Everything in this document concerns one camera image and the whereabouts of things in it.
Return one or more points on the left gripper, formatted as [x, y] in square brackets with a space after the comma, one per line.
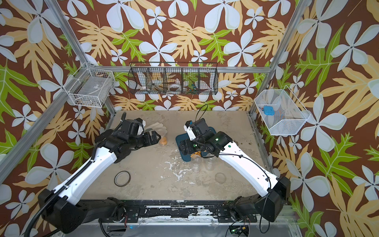
[148, 141]

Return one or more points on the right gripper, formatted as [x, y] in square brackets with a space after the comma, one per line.
[183, 149]

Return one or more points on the clear cookie jar back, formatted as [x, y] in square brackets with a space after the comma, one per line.
[163, 141]

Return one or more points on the clear cookie jar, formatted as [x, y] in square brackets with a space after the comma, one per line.
[210, 163]
[196, 163]
[163, 141]

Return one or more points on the clear cookie jar front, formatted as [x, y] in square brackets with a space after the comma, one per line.
[196, 163]

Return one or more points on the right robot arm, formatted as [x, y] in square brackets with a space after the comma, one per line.
[272, 192]

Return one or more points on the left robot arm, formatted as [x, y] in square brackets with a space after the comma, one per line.
[62, 206]

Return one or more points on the orange cookies on tray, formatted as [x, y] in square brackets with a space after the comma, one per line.
[196, 154]

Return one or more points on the teal plastic tray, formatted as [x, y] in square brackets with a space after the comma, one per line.
[187, 158]

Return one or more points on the blue object in basket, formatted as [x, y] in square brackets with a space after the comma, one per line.
[268, 110]

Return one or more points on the white mesh basket right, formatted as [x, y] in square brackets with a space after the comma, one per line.
[290, 113]

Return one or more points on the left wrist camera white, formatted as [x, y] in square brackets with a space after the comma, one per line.
[141, 123]

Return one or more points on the black wire basket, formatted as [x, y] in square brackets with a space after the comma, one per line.
[191, 78]

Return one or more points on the white wire basket left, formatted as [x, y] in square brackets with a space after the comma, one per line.
[90, 86]

